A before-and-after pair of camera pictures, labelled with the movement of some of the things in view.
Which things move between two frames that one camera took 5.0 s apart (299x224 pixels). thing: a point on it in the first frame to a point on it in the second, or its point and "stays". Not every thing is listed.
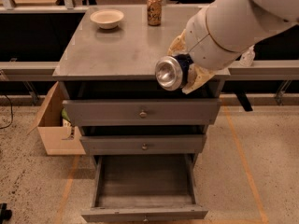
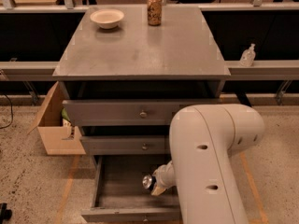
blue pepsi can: (171, 72) to (147, 181)
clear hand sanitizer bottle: (247, 59) stays
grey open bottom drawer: (144, 187) stays
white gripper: (207, 46) to (163, 175)
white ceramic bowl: (107, 19) stays
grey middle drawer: (142, 145) stays
